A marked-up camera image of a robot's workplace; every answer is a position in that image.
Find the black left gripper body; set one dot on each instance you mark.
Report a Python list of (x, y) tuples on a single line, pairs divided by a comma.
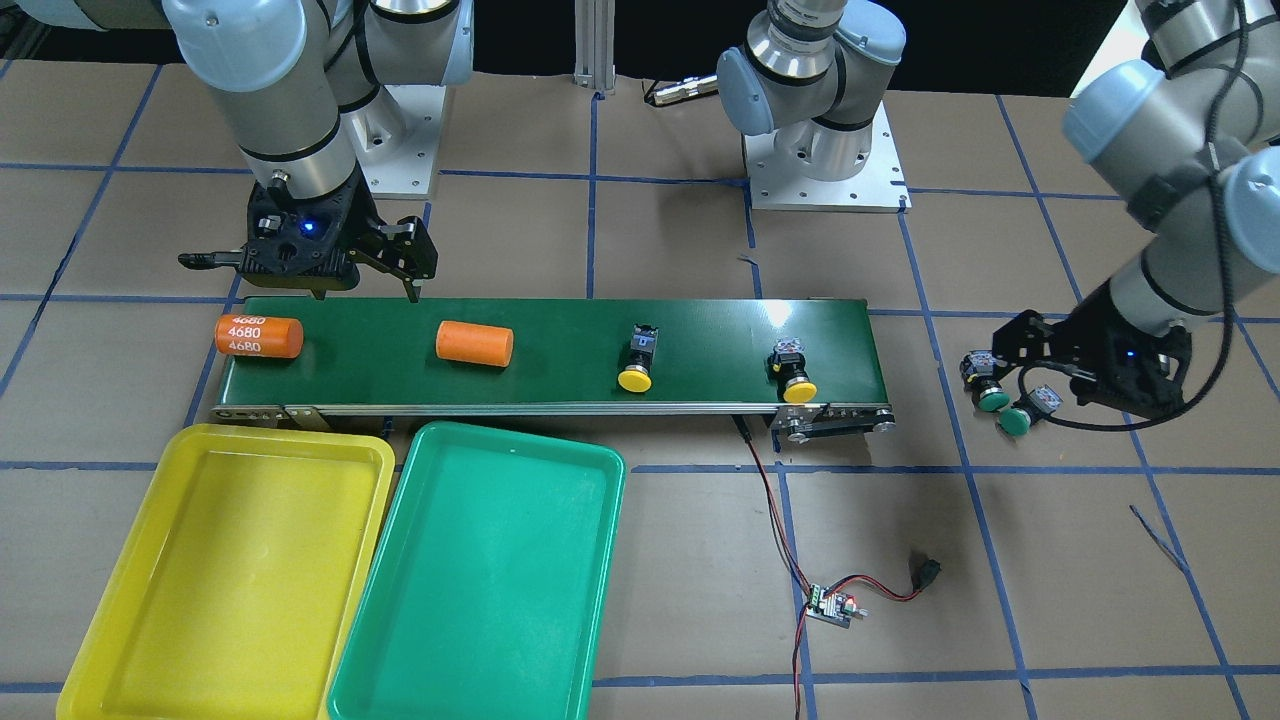
[(1085, 338)]

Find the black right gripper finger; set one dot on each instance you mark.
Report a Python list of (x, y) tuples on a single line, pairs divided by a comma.
[(409, 254)]

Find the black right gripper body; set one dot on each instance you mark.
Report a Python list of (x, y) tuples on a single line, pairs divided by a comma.
[(404, 246)]

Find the orange cylinder marked 4680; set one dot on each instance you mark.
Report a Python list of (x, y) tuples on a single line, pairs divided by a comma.
[(259, 336)]

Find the plain orange cylinder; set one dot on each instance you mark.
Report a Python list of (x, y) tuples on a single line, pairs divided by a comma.
[(478, 344)]

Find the green push button switch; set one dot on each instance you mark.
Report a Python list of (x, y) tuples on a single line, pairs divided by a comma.
[(981, 373)]

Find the yellow push button switch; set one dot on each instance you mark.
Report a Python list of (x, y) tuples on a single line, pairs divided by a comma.
[(637, 360)]

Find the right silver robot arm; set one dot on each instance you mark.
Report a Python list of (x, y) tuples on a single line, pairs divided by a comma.
[(307, 91)]

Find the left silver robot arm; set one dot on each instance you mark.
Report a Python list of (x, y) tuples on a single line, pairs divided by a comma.
[(1188, 144)]

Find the green conveyor belt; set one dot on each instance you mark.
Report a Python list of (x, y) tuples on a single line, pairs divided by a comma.
[(376, 357)]

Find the black plug connector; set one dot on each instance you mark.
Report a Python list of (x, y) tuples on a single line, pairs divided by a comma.
[(924, 574)]

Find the green plastic tray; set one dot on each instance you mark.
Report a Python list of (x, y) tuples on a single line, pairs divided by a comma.
[(486, 594)]

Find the yellow plastic tray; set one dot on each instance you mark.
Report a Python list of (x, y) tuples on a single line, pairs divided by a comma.
[(236, 588)]

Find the small motor controller board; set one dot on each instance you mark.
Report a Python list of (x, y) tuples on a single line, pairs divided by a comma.
[(823, 603)]

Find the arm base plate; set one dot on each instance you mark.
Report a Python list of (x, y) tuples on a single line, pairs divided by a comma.
[(807, 167), (397, 138)]

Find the aluminium frame post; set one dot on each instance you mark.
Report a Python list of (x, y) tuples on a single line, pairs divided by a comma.
[(594, 23)]

